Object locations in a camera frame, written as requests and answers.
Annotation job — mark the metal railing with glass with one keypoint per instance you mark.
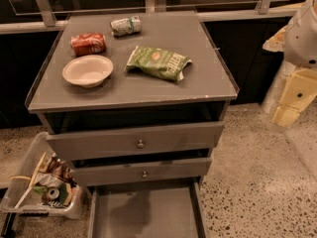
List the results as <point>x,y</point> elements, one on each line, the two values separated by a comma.
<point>158,4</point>

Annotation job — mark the white paper bowl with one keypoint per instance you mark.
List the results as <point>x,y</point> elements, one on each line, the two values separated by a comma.
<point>88,71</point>

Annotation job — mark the grey bottom drawer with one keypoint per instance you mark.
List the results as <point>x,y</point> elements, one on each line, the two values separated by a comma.
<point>151,209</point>

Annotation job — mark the red soda can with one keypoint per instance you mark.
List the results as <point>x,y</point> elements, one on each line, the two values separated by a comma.
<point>88,44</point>

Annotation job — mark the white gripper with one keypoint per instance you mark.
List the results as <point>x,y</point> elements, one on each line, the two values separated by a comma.
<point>302,44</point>

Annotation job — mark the brown snack wrapper in bin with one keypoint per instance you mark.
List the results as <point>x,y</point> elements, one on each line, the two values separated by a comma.
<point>56,167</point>

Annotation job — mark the grey drawer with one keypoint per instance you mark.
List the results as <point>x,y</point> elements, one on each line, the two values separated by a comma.
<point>177,169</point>
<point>136,141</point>
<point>151,209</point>

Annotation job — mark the clear plastic trash bin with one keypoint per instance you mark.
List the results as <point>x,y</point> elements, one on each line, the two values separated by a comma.
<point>27,187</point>

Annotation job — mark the grey drawer cabinet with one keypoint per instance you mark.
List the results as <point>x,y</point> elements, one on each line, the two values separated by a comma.
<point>132,99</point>

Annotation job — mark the grey top drawer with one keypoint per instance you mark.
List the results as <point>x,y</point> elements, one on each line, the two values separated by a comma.
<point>136,141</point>

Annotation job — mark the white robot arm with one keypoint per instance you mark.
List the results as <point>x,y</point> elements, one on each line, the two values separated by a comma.
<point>300,40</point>

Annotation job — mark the grey middle drawer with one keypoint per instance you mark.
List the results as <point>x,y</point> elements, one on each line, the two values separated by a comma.
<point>177,169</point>

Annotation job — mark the green jalapeno chip bag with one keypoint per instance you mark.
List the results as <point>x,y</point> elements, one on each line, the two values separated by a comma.
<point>158,62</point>

